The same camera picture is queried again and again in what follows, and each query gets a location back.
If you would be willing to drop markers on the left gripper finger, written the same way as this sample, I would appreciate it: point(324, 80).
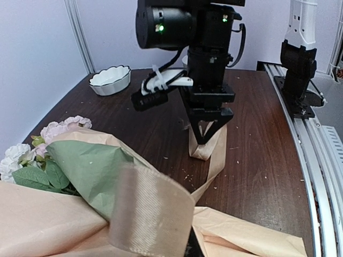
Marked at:
point(193, 248)

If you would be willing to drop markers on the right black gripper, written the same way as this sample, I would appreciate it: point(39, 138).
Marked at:
point(202, 89)

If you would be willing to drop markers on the beige ribbon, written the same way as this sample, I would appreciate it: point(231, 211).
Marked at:
point(152, 213)

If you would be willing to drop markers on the green and tan wrapping paper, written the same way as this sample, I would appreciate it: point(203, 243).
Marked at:
point(41, 223)

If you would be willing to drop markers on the white fake flower bunch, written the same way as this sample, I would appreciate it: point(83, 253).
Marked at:
point(23, 166)

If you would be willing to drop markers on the pink rose fake flower stem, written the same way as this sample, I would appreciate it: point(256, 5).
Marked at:
point(54, 129)

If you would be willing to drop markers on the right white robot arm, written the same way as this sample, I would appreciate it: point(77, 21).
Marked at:
point(298, 50)

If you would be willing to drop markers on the white scalloped dish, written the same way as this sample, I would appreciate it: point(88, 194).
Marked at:
point(111, 81)

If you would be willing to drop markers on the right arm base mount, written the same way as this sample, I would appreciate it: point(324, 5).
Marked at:
point(302, 108)

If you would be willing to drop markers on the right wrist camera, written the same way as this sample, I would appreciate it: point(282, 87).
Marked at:
point(170, 25)

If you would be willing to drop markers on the front aluminium rail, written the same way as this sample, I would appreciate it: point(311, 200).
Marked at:
point(318, 143)

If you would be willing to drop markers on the right aluminium frame post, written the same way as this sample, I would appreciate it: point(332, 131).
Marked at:
point(75, 21)

